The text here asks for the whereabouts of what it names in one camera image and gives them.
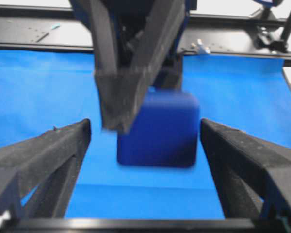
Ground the blue cube block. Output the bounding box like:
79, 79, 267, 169
117, 91, 200, 168

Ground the black aluminium frame rail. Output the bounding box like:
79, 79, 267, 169
0, 5, 291, 67

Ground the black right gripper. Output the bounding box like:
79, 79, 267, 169
70, 0, 197, 133

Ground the black camera stand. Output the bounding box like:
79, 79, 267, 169
250, 0, 291, 54

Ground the blue table cloth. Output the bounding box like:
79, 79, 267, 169
0, 50, 291, 219

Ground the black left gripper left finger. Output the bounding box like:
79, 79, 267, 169
0, 119, 91, 219

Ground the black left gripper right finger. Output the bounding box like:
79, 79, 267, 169
200, 118, 291, 218

